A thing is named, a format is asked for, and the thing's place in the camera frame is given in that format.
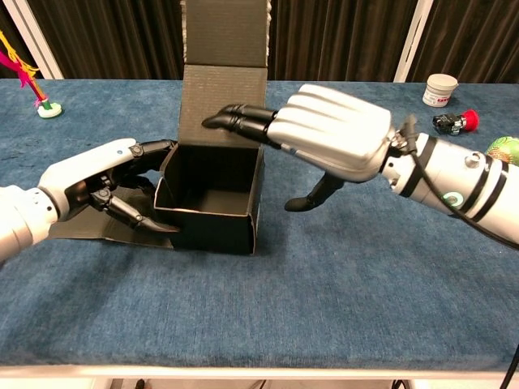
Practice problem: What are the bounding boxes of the black curtain panel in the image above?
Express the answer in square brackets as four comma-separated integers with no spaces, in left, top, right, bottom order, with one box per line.
[407,0,519,84]
[269,0,418,82]
[28,0,186,81]
[0,6,41,80]

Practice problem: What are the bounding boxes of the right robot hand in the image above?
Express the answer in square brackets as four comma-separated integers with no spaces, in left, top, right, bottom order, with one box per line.
[201,83,397,212]

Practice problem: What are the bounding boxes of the blue table mat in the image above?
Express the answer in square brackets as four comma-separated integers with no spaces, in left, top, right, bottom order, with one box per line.
[0,78,519,372]

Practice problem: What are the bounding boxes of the black paper box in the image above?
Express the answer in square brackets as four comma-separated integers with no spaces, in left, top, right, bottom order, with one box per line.
[48,0,272,256]

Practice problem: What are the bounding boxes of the red emergency stop button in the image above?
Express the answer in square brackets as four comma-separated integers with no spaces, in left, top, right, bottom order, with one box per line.
[431,109,480,136]

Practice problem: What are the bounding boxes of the white plastic jar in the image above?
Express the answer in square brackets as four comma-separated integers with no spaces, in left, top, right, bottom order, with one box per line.
[421,73,459,109]

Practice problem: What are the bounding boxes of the white frame post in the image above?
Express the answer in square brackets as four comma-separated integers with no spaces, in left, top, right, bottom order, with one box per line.
[265,0,273,80]
[393,0,434,83]
[0,0,64,80]

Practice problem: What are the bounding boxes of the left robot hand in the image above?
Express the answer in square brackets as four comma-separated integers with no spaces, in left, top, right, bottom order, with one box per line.
[38,137,182,235]

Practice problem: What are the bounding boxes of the feather shuttlecock toy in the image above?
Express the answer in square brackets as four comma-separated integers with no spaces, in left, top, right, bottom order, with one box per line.
[0,30,64,119]

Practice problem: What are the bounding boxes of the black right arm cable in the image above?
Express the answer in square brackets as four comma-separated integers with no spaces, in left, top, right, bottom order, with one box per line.
[399,115,519,389]

